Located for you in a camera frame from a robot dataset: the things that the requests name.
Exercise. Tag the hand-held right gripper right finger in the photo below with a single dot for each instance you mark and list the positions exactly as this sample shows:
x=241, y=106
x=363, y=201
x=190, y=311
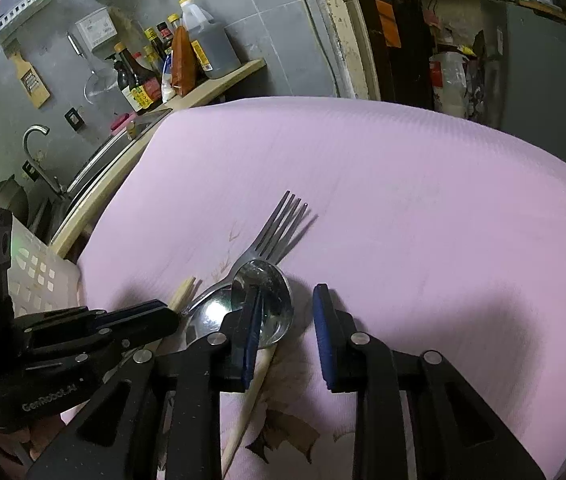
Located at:
x=320, y=332

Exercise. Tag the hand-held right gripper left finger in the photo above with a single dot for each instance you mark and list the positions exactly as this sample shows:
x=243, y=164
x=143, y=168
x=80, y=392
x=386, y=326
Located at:
x=252, y=332

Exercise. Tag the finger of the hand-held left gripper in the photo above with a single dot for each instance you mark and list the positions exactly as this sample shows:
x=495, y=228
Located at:
x=143, y=320
x=78, y=350

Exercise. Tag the white plastic slotted basket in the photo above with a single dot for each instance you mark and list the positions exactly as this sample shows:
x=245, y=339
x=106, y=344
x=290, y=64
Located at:
x=38, y=270

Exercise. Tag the wooden chopstick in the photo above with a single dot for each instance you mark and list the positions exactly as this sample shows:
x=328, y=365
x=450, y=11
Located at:
x=258, y=380
x=183, y=293

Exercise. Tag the metal fork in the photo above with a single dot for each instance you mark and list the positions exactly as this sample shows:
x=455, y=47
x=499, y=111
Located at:
x=275, y=235

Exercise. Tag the person's left hand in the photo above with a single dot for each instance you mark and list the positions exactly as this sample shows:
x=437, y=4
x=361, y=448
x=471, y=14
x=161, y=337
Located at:
x=43, y=435

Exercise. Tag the chrome faucet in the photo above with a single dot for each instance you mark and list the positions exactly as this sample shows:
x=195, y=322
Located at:
x=30, y=150

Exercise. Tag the pink floral cloth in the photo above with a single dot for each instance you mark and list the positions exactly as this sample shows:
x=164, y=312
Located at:
x=388, y=210

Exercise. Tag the metal sink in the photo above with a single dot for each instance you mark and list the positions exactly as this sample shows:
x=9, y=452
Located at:
x=98, y=160

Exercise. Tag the wooden grater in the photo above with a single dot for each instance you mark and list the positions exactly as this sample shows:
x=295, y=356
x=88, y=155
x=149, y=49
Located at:
x=30, y=80

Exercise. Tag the pink sponge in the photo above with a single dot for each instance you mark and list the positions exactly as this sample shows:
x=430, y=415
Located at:
x=122, y=122

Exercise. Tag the metal mesh skimmer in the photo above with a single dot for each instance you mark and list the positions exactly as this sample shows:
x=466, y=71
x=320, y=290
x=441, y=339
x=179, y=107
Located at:
x=100, y=90

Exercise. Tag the dark soy sauce bottle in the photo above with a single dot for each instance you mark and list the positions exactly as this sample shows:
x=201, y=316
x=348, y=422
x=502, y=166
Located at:
x=138, y=85

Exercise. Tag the black pump bottle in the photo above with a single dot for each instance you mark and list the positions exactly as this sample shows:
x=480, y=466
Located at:
x=114, y=62

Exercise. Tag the white seasoning bag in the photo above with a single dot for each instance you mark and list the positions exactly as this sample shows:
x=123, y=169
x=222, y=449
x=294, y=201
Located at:
x=168, y=82

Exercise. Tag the wooden counter ledge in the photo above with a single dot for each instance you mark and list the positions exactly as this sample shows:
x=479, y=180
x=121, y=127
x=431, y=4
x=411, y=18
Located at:
x=233, y=77

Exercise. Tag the orange sauce pouch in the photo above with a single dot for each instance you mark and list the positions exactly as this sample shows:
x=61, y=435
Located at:
x=184, y=65

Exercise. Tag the yellow cap sauce bottle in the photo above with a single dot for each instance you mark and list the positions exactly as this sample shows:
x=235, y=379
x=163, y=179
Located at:
x=152, y=45

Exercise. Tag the white sack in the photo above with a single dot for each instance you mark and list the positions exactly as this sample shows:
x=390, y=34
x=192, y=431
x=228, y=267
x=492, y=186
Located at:
x=450, y=85

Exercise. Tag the red label dark bottle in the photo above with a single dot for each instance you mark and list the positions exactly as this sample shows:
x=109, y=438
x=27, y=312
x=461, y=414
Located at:
x=164, y=36

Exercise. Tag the clear bottle yellow cap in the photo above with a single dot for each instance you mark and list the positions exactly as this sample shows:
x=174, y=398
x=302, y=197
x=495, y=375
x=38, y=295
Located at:
x=175, y=22

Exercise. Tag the orange paper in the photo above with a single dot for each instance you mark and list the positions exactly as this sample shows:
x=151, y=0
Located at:
x=385, y=22

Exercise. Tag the wall socket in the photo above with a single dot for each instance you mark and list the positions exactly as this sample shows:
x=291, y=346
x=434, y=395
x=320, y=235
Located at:
x=74, y=119

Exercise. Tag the white wall basket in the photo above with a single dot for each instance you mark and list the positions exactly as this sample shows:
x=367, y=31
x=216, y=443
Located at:
x=18, y=12

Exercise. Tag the white wall box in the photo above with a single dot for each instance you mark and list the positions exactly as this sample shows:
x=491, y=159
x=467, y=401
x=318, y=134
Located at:
x=95, y=32

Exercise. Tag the worn door frame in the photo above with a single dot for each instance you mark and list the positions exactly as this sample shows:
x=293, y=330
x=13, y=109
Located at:
x=345, y=25

